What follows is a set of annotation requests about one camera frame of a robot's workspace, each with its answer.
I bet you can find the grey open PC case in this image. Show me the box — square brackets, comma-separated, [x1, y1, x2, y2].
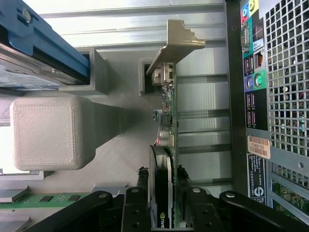
[224, 0, 309, 232]

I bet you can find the hard disk with blue bracket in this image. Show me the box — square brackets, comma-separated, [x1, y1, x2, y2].
[0, 0, 91, 91]

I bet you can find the green RAM stick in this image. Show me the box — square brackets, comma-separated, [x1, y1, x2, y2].
[0, 192, 97, 210]

